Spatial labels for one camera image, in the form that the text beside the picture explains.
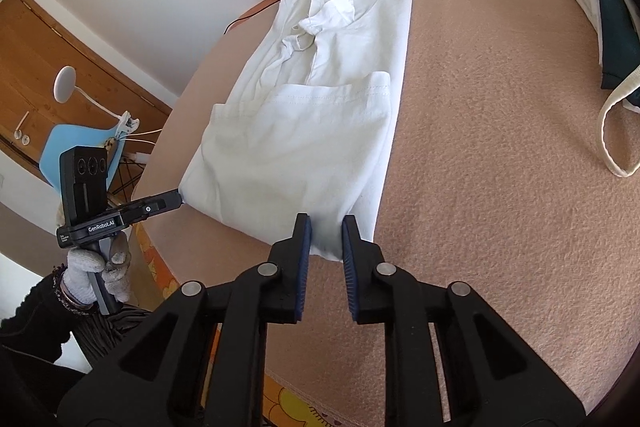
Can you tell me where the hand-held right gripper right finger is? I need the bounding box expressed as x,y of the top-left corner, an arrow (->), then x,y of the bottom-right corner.
341,214 -> 586,427

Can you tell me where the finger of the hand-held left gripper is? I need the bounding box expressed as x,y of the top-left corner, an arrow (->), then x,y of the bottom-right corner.
131,188 -> 184,224

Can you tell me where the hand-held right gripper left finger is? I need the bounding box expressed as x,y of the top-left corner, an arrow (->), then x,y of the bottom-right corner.
57,213 -> 313,427

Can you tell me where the white t-shirt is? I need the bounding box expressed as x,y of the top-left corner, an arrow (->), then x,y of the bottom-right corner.
178,0 -> 417,264

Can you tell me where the person's left forearm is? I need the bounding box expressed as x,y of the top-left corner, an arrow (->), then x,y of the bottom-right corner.
0,263 -> 96,358

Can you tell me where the person's left hand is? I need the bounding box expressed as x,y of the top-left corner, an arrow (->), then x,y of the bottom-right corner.
64,232 -> 132,305

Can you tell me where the light blue chair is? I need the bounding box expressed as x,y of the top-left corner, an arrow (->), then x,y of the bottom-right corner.
39,124 -> 132,198

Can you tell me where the white clip desk lamp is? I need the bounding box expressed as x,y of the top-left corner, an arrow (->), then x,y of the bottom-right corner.
53,66 -> 142,144

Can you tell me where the person's dark pleated clothing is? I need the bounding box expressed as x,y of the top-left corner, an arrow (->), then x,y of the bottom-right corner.
79,301 -> 168,370

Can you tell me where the wooden door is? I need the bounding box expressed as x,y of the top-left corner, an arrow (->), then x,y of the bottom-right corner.
0,0 -> 173,168

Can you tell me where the beige blanket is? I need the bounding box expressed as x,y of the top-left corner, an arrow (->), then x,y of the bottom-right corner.
131,0 -> 640,413

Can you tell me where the dark green tote bag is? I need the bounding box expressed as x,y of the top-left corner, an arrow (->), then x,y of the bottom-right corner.
561,0 -> 640,178

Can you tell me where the white cable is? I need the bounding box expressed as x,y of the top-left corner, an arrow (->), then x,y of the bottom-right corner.
114,129 -> 162,160

